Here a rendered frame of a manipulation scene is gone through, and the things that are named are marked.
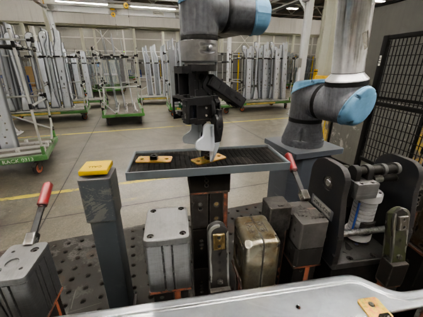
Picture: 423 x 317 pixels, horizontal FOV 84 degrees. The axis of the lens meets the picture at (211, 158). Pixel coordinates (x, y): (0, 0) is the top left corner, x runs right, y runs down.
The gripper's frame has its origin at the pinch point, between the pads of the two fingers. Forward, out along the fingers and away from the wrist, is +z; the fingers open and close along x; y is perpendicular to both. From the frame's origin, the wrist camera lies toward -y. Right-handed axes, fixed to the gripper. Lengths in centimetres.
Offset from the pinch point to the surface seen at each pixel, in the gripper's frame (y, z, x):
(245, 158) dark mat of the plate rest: -7.8, 1.7, 4.7
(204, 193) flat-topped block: 2.9, 9.1, 2.3
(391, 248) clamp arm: -22.9, 15.6, 33.7
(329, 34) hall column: -678, -103, -398
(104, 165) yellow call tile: 21.9, 1.6, -10.4
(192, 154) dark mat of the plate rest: 1.5, 1.6, -5.3
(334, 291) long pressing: -5.5, 17.7, 31.9
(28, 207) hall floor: 70, 117, -236
